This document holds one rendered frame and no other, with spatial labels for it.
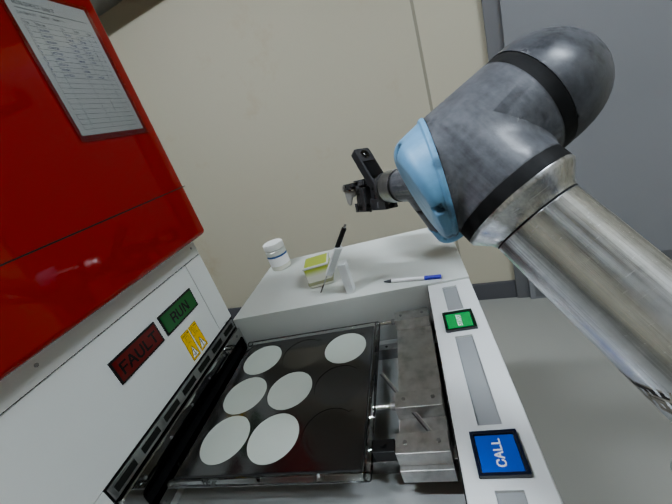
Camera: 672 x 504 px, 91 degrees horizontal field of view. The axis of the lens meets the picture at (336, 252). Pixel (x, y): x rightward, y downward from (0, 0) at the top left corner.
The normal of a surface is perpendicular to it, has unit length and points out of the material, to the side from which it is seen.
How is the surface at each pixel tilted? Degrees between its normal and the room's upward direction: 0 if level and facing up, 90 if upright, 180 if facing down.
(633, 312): 65
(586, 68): 74
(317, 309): 90
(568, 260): 69
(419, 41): 90
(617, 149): 90
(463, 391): 0
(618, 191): 90
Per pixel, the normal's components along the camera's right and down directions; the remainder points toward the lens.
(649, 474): -0.30, -0.88
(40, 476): 0.94, -0.22
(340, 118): -0.29, 0.45
